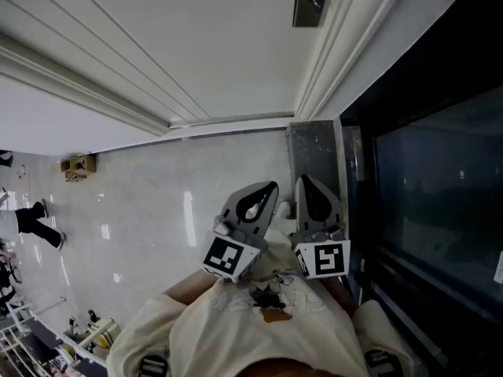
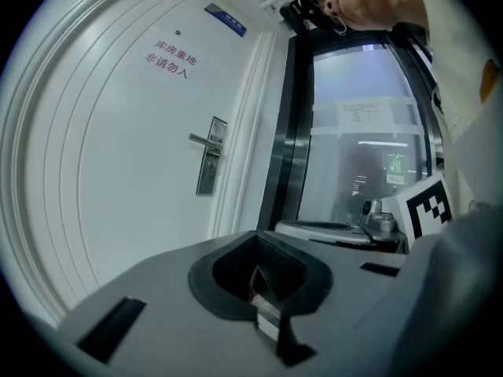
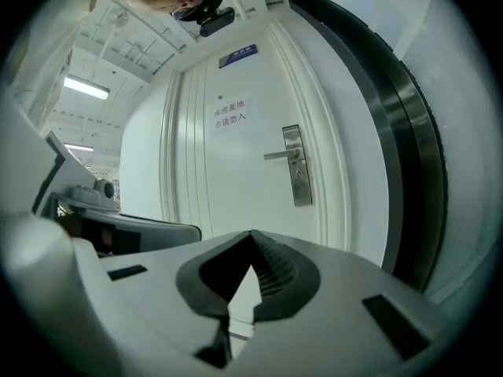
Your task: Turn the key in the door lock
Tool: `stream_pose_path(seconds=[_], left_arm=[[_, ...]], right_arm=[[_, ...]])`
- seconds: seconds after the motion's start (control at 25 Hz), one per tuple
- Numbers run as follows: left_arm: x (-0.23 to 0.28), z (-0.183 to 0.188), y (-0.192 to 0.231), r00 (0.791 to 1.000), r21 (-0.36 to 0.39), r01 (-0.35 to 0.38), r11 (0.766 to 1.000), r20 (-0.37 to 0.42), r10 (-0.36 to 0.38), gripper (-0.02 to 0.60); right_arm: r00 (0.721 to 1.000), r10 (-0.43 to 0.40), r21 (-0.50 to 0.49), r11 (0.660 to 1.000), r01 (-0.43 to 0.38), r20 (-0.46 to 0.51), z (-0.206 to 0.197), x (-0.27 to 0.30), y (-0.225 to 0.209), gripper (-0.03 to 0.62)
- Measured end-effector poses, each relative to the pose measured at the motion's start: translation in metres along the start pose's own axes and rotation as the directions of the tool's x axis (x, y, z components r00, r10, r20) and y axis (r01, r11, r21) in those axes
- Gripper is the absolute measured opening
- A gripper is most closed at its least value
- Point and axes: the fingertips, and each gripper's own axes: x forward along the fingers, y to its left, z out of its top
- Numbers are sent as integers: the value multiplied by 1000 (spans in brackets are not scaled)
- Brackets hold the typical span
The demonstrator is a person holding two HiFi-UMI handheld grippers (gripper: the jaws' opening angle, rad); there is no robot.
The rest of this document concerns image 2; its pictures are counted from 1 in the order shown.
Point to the white door frame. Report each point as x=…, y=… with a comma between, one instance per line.
x=251, y=132

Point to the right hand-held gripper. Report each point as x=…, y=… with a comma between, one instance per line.
x=422, y=210

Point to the green push sticker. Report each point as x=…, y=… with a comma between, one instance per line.
x=395, y=168

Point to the white door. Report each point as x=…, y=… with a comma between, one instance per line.
x=129, y=151

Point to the black framed glass door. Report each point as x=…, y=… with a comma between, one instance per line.
x=353, y=132

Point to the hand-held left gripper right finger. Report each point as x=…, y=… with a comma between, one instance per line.
x=316, y=285

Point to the silver door lock plate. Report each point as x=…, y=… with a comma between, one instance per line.
x=211, y=159

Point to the blue door sign plate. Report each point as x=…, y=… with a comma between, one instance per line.
x=226, y=19

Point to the paper notice with red print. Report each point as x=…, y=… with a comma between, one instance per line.
x=169, y=62

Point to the eyeglasses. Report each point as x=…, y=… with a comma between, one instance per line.
x=320, y=2

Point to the black head camera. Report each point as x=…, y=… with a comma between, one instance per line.
x=294, y=16

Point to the white paper notice on glass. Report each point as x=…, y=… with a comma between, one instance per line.
x=358, y=112

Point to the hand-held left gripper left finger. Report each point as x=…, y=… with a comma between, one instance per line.
x=204, y=285

